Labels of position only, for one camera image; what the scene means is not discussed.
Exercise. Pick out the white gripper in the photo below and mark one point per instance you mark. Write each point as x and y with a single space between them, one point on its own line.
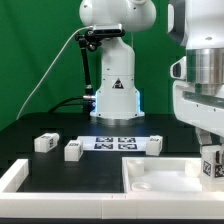
202 108

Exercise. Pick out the white square tabletop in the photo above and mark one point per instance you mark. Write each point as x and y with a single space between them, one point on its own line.
167 174

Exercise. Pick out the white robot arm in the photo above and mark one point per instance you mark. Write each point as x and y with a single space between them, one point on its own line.
198 88

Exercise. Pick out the AprilTag marker sheet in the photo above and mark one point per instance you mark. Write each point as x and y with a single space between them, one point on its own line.
111 143

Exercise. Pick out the white U-shaped obstacle fence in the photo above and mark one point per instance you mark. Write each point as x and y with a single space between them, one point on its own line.
125 205

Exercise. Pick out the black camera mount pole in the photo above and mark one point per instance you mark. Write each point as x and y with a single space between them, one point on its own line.
86 63

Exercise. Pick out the grey camera on mount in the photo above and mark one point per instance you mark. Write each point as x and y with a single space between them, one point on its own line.
107 29

